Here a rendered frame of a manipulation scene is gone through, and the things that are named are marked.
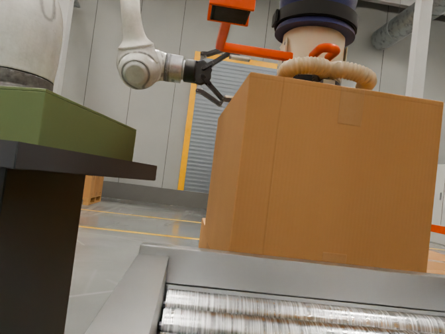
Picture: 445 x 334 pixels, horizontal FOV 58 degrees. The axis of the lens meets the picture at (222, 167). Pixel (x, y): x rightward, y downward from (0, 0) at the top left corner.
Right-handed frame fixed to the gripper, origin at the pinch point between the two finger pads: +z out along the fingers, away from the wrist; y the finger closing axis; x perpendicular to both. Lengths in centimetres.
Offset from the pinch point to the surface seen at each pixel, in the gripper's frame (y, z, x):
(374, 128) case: 21, 20, 56
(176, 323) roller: 54, -14, 78
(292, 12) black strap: -10.6, 6.7, 31.0
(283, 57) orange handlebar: 0.5, 6.1, 28.9
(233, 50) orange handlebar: 0.7, -7.1, 28.8
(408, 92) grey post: -79, 195, -246
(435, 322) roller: 53, 28, 69
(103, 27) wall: -321, -269, -894
